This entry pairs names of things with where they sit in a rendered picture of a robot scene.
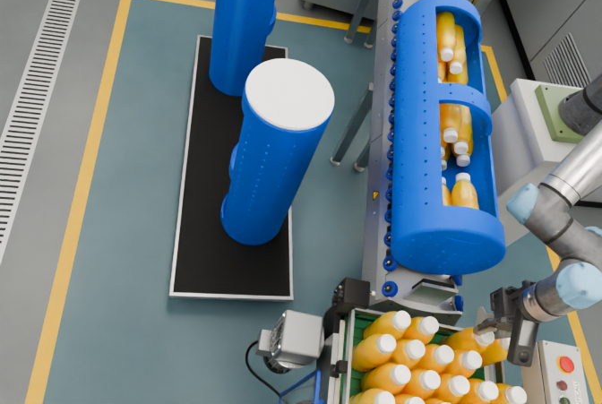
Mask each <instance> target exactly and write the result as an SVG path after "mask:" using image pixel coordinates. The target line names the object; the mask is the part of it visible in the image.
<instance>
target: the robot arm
mask: <svg viewBox="0 0 602 404"><path fill-rule="evenodd" d="M558 111H559V115H560V117H561V118H562V120H563V122H564V123H565V124H566V125H567V126H568V127H569V128H570V129H571V130H572V131H574V132H575V133H577V134H579V135H581V136H585V137H584V138H583V139H582V140H581V141H580V142H579V143H578V144H577V145H576V147H575V148H574V149H573V150H572V151H571V152H570V153H569V154H568V155H567V156H566V157H565V158H564V159H563V160H562V161H561V162H560V163H559V164H558V165H557V166H556V167H555V168H554V169H553V170H552V171H551V172H550V173H549V174H548V175H547V176H546V178H545V179H544V180H543V181H542V182H541V183H540V184H539V185H538V186H535V185H533V184H525V185H524V186H523V187H522V188H521V189H520V190H519V191H518V192H516V193H515V194H514V195H513V196H512V198H511V199H510V200H509V201H508V202H507V204H506V209H507V211H508V212H510V213H511V215H512V216H513V217H514V218H515V219H516V220H518V221H519V223H520V224H521V225H523V226H524V227H525V228H527V229H528V230H529V231H530V232H531V233H532V234H534V235H535V236H536V237H537V238H538V239H540V240H541V241H542V242H543V243H544V244H545V245H546V246H548V247H549V248H550V249H551V250H552V251H553V252H555V253H556V254H557V255H558V256H559V257H561V258H562V260H561V261H560V262H559V264H558V267H557V268H556V270H555V272H554V273H553V274H552V275H551V276H549V277H547V278H545V279H542V280H540V281H539V282H532V281H529V280H523V281H522V282H521V283H522V287H521V288H517V289H516V288H515V287H509V288H505V287H501V288H498V289H497V290H496V291H494V292H492V293H490V305H491V311H494V313H493V314H492V313H490V314H487V313H486V310H485V308H484V307H483V306H481V307H479V308H478V310H477V324H476V326H475V327H474V328H473V333H474V334H476V335H478V336H481V335H482V334H486V333H488V332H491V331H497V329H498V330H499V331H497V332H494V338H495V339H496V340H498V339H507V338H510V344H509V348H508V353H507V358H506V359H507V361H508V362H510V363H511V364H513V365H521V366H526V367H531V365H532V360H533V355H534V350H535V346H536V340H537V335H538V327H539V323H540V322H549V321H551V320H553V319H556V318H558V317H561V316H563V315H565V314H569V313H571V312H574V311H577V310H579V309H582V308H587V307H590V306H592V305H594V304H595V303H596V302H598V301H600V300H601V299H602V229H599V228H597V227H586V228H584V227H583V226H582V225H581V224H580V223H578V222H577V221H576V220H575V219H574V218H572V217H571V216H570V215H569V214H568V213H567V211H568V210H569V209H570V208H571V207H572V206H573V205H574V204H575V203H576V202H577V201H578V200H579V199H580V198H581V197H582V196H583V195H584V194H585V193H586V192H587V191H588V190H589V189H590V187H591V186H593V185H594V184H595V183H596V182H597V181H598V180H599V178H600V177H602V73H601V74H600V75H599V76H598V77H596V78H595V79H594V80H593V81H592V82H591V83H590V84H588V85H587V86H586V87H585V88H584V89H582V90H578V91H576V92H574V93H572V94H570V95H568V96H566V97H565V98H564V99H563V100H562V101H561V102H560V103H559V107H558Z"/></svg>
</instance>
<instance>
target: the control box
mask: <svg viewBox="0 0 602 404"><path fill-rule="evenodd" d="M561 357H569V358H570V359H571V360H572V362H573V363H574V370H573V371H572V372H570V373H567V372H565V371H564V370H563V369H562V367H561V365H560V359H561ZM520 368H521V376H522V384H523V390H524V391H525V392H526V395H527V400H526V402H525V404H561V401H560V399H561V398H562V397H566V398H568V399H569V400H570V402H571V404H580V402H581V404H589V399H588V394H587V389H586V383H585V378H584V373H583V368H582V363H581V354H580V349H579V348H577V347H573V346H568V345H564V344H559V343H554V342H550V341H546V340H541V341H539V342H537V343H536V346H535V350H534V355H533V360H532V365H531V367H526V366H520ZM559 381H565V382H566V383H567V385H568V389H567V390H566V391H561V390H560V389H559V387H558V382H559ZM577 382H578V384H575V383H577ZM575 386H576V387H575ZM578 386H579V389H578ZM575 389H578V390H577V391H576V390H575ZM579 392H580V396H577V395H579ZM576 393H577V395H576ZM577 399H578V401H577Z"/></svg>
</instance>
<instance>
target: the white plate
mask: <svg viewBox="0 0 602 404"><path fill-rule="evenodd" d="M245 92H246V96H247V99H248V102H249V104H250V105H251V107H252V109H253V110H254V111H255V112H256V114H257V115H258V116H260V117H261V118H262V119H264V120H265V121H267V122H268V123H270V124H272V125H275V126H277V127H280V128H283V129H288V130H295V131H300V130H307V129H311V128H314V127H316V126H318V125H320V124H322V123H323V122H324V121H325V120H326V119H327V118H328V117H329V116H330V114H331V112H332V110H333V106H334V94H333V91H332V88H331V85H330V84H329V82H328V81H327V80H326V78H325V77H324V76H323V75H322V74H321V73H320V72H318V71H317V70H316V69H314V68H313V67H312V66H310V65H308V64H305V63H302V62H300V61H297V60H292V59H284V58H281V59H272V60H269V61H266V62H263V63H261V64H259V65H257V66H256V67H255V68H254V69H253V70H252V71H251V73H250V74H249V76H248V78H247V81H246V86H245Z"/></svg>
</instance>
